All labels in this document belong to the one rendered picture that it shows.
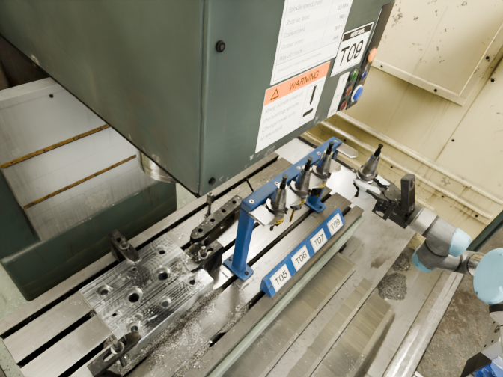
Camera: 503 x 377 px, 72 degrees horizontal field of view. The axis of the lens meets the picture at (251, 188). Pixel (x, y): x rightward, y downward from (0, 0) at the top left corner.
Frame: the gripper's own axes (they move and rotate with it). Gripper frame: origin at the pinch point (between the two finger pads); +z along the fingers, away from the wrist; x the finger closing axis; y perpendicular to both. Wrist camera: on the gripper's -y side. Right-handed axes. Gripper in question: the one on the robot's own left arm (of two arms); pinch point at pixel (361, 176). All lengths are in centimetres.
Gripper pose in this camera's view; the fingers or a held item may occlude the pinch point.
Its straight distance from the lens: 117.4
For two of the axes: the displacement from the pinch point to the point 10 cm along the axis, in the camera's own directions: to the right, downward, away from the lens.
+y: -1.5, 7.0, 7.0
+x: 6.7, -4.5, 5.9
